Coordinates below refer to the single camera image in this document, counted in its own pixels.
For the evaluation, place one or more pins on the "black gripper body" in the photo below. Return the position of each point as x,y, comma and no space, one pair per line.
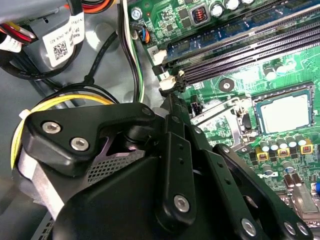
120,205

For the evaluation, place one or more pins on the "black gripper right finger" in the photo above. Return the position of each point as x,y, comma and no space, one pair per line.
225,170

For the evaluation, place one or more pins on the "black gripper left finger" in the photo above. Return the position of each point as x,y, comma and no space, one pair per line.
75,120

